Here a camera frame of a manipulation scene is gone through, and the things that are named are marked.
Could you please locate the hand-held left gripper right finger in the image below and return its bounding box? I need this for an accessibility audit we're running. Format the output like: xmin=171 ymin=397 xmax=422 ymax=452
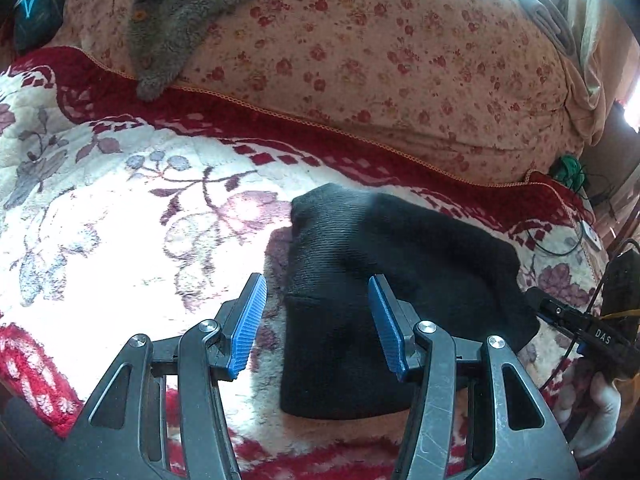
xmin=367 ymin=274 xmax=581 ymax=480

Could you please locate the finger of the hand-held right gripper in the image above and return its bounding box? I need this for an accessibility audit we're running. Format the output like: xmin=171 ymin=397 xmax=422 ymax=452
xmin=526 ymin=287 xmax=589 ymax=333

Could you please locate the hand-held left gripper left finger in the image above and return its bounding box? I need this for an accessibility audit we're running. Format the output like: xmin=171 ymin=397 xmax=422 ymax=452
xmin=75 ymin=272 xmax=268 ymax=480

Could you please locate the black knit beanie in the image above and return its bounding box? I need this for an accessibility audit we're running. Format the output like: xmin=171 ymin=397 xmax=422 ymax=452
xmin=279 ymin=183 xmax=541 ymax=420

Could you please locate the person's right hand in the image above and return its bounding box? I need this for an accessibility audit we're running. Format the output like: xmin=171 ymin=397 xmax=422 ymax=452
xmin=556 ymin=374 xmax=624 ymax=464

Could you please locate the white charger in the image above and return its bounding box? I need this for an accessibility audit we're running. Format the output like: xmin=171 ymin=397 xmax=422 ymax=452
xmin=580 ymin=220 xmax=604 ymax=252

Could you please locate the red white floral blanket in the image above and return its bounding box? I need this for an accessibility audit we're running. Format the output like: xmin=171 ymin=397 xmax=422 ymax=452
xmin=0 ymin=45 xmax=601 ymax=480

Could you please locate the beige cloth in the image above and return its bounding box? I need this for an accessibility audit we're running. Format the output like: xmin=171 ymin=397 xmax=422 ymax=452
xmin=565 ymin=0 xmax=632 ymax=147

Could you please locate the pink floral quilt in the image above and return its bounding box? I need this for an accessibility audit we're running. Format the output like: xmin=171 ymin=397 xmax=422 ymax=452
xmin=60 ymin=0 xmax=586 ymax=186

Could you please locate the grey striped cloth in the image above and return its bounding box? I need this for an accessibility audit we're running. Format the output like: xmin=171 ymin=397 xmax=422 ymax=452
xmin=510 ymin=0 xmax=586 ymax=61

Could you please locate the grey fleece garment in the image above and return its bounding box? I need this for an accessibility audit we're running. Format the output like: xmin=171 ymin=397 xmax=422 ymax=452
xmin=125 ymin=0 xmax=321 ymax=101

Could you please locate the dark teal bag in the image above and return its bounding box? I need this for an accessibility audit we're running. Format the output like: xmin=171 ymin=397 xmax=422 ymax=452
xmin=12 ymin=0 xmax=66 ymax=53

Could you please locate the thick black cable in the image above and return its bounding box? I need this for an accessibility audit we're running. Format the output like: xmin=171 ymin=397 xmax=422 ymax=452
xmin=542 ymin=240 xmax=640 ymax=391

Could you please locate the thin black cable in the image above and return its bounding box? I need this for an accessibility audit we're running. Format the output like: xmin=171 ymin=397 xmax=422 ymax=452
xmin=530 ymin=227 xmax=587 ymax=257

